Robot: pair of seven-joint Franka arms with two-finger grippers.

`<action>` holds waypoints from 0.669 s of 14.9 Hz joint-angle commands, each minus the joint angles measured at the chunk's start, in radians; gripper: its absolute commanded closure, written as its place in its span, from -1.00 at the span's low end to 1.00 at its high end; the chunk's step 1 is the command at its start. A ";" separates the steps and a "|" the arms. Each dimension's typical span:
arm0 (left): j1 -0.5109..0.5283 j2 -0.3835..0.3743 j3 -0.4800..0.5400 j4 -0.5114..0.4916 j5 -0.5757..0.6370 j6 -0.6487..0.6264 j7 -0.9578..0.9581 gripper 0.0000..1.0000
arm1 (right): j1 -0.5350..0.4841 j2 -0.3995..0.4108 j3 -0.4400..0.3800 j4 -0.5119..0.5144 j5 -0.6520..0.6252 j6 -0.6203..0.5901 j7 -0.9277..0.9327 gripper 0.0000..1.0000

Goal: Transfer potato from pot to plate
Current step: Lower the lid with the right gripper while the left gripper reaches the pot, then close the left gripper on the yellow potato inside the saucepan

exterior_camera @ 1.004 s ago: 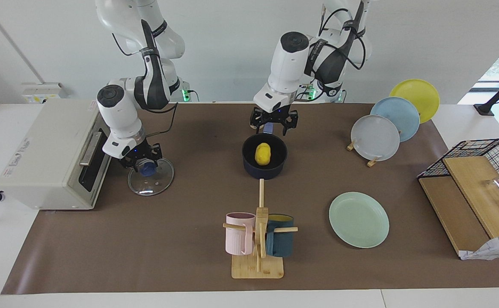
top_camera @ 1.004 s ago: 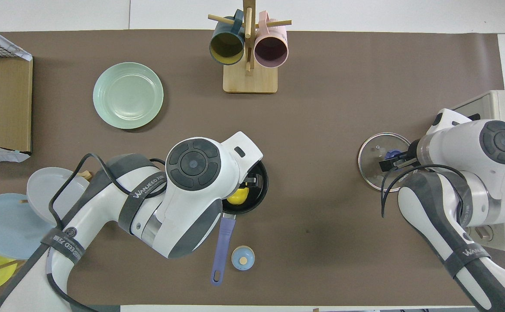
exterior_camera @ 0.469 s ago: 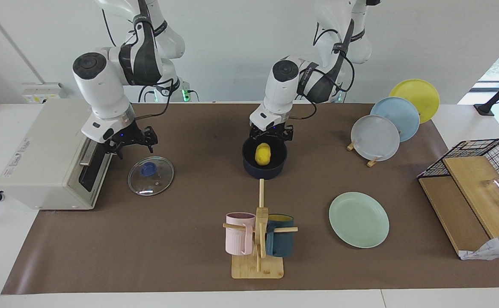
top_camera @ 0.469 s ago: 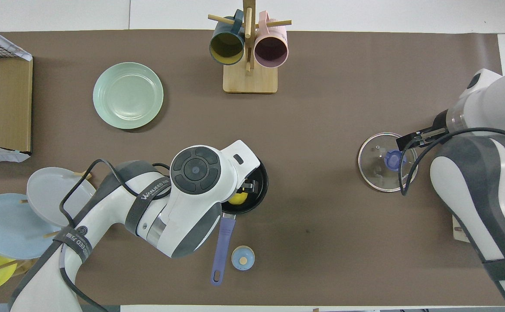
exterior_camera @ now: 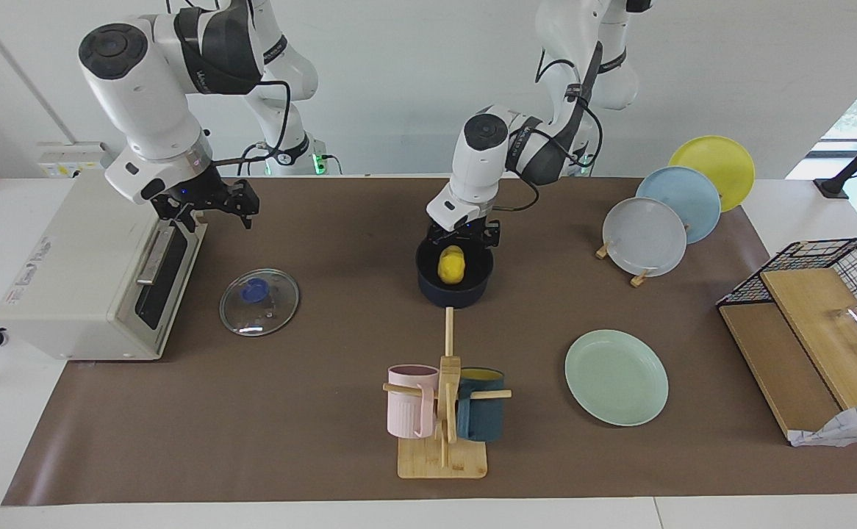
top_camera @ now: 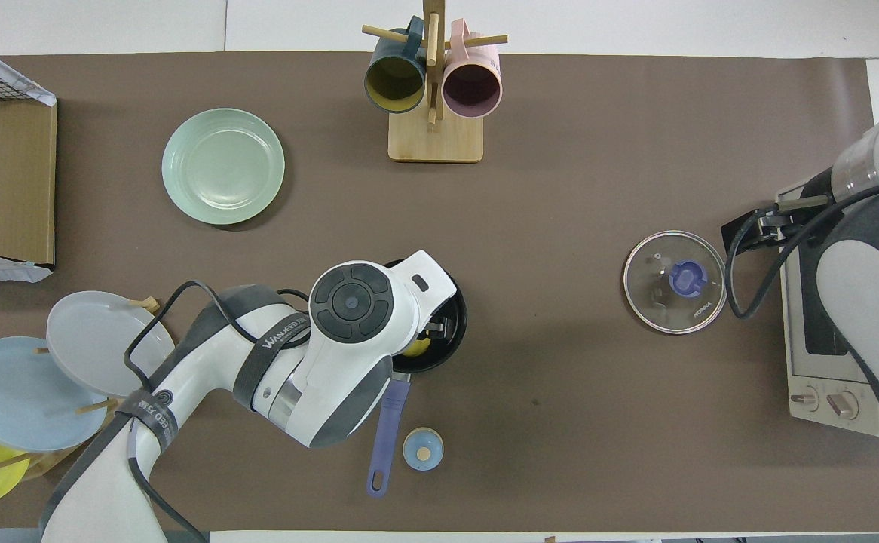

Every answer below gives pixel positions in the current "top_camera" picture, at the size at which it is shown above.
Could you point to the dark teal mug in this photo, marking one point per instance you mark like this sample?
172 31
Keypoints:
394 83

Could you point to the yellow potato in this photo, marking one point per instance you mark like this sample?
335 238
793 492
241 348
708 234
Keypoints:
418 348

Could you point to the mint green plate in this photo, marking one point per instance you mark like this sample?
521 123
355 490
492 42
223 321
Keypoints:
222 166

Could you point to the wooden mug rack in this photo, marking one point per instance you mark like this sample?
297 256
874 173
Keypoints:
435 139

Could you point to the brown table mat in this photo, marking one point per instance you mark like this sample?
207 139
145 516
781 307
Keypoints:
598 226

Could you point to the grey plate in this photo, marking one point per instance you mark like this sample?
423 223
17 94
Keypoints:
93 332

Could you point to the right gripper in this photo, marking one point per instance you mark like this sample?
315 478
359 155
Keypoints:
801 222

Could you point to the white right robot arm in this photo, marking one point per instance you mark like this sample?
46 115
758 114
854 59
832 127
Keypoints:
869 302

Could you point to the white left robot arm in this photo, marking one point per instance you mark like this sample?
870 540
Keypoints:
206 377

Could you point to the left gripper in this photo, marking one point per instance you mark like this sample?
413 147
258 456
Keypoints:
430 283

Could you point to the wooden plate rack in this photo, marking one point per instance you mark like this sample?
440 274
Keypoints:
145 304

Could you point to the light blue plate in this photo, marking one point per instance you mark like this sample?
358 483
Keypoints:
17 392

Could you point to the glass pot lid purple knob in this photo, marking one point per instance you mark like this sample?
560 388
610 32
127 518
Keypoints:
687 279

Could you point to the pink mug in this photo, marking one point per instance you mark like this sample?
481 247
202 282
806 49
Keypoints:
472 89

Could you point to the beige toaster oven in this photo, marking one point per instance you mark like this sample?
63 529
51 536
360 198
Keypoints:
824 392

